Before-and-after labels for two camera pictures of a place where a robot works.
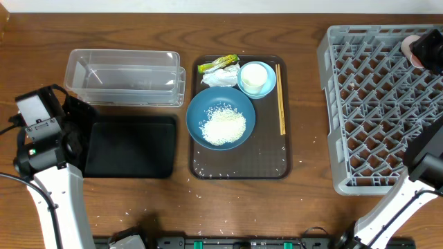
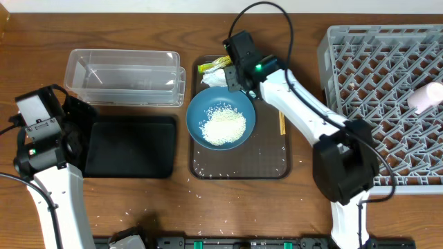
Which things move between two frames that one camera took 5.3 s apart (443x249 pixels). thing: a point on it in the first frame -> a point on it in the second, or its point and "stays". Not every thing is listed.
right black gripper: x=421 y=52 -> x=236 y=73
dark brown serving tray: x=266 y=153 stays
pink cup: x=405 y=45 -> x=425 y=96
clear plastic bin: x=126 y=77 stays
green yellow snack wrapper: x=220 y=62 stays
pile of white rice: x=224 y=124 stays
